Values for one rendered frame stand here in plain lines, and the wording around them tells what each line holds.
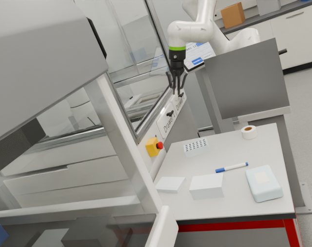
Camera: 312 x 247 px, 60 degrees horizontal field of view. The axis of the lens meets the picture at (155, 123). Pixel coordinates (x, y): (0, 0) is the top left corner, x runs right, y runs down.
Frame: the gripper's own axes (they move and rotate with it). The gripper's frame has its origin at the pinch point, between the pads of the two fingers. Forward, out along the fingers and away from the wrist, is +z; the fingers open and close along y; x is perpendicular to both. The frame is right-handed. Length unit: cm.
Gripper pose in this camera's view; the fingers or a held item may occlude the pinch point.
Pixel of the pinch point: (176, 94)
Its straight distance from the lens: 156.2
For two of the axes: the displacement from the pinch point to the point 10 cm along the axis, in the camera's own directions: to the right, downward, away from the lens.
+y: 9.6, 1.1, -2.6
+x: 2.9, -4.4, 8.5
